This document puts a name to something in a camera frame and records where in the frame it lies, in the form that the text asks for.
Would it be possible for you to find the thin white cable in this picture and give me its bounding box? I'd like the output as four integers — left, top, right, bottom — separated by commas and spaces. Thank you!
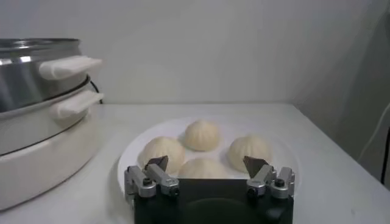
358, 102, 390, 162

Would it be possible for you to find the black wall power cable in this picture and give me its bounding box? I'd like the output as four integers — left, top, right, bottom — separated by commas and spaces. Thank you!
380, 126, 390, 185

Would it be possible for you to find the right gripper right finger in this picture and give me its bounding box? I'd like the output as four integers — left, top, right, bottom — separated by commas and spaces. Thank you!
243, 155, 296, 200

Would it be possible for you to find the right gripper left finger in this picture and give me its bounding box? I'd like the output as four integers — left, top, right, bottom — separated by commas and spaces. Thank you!
124, 155, 180, 201

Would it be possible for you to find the cream electric cooker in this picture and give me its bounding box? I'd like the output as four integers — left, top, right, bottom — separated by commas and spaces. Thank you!
0, 82, 104, 211

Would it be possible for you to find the white round plate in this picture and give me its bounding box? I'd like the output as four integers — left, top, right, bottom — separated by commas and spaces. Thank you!
117, 117, 301, 195

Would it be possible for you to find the white steamed baozi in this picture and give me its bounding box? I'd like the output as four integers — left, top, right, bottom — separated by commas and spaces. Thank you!
178, 158, 229, 180
184, 119, 221, 152
138, 136, 186, 175
227, 135, 273, 173

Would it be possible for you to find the stainless steel steamer basket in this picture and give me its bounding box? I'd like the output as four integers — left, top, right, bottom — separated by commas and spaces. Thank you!
0, 38, 104, 113

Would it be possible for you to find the black cooker power cord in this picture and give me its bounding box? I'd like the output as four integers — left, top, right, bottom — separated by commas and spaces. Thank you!
90, 79, 104, 105

